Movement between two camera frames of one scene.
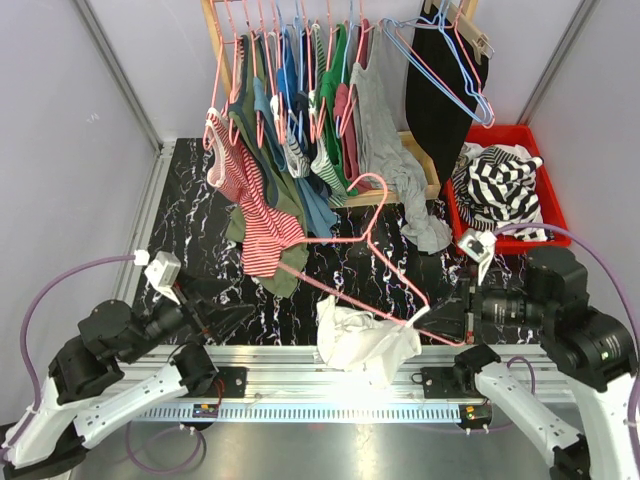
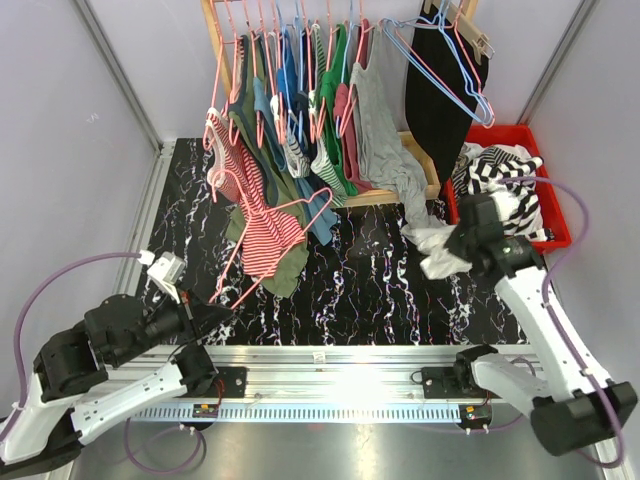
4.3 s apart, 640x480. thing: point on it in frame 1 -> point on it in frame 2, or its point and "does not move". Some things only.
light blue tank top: [317, 205] does not move
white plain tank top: [358, 341] -> [431, 236]
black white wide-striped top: [501, 188] does not move
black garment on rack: [444, 80] does not move
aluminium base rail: [301, 374] does not move
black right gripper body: [511, 304] -> [460, 242]
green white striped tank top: [323, 172] does not move
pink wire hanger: [381, 256] -> [249, 211]
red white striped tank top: [267, 235] does not move
